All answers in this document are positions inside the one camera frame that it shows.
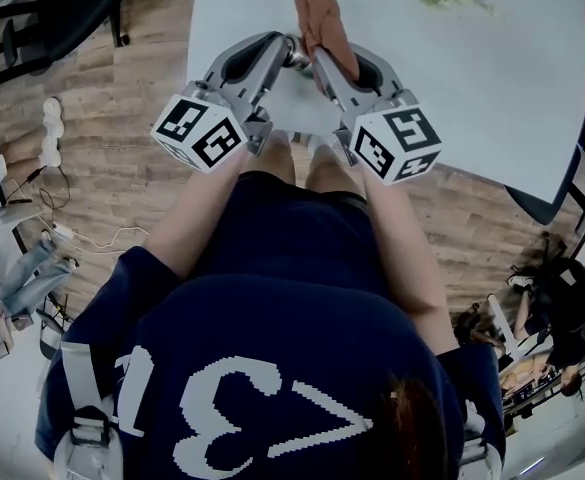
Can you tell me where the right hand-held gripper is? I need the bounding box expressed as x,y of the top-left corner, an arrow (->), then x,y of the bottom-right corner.
309,44 -> 444,187

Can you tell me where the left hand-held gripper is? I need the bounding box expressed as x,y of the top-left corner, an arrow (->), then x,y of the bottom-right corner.
150,30 -> 294,173

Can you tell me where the small metal cup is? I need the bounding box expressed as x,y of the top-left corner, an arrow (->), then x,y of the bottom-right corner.
282,35 -> 318,80

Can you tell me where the brown cloth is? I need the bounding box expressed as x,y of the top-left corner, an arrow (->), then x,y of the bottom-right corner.
291,0 -> 362,80

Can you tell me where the person's right forearm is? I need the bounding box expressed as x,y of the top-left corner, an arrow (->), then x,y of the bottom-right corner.
359,167 -> 461,357

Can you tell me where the person's left forearm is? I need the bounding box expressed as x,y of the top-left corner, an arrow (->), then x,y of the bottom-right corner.
144,147 -> 251,282

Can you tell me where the person's right leg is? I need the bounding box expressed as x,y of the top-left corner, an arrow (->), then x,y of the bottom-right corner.
304,145 -> 359,195

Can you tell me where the person's leg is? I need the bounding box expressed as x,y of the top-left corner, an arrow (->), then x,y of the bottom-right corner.
259,137 -> 298,187
304,145 -> 359,195

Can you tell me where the person's left leg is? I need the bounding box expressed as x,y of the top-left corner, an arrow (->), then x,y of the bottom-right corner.
259,137 -> 298,187

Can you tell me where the black office chair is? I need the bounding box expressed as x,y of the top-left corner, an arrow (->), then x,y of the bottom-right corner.
0,0 -> 183,94
504,52 -> 585,237

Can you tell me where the navy shirt white print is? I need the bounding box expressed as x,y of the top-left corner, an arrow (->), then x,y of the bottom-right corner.
34,170 -> 508,480

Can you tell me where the white floor cable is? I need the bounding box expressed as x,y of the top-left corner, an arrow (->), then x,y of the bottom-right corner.
51,222 -> 149,252

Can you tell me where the grey shoulder strap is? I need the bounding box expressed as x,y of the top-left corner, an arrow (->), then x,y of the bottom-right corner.
54,342 -> 123,480
459,397 -> 503,480

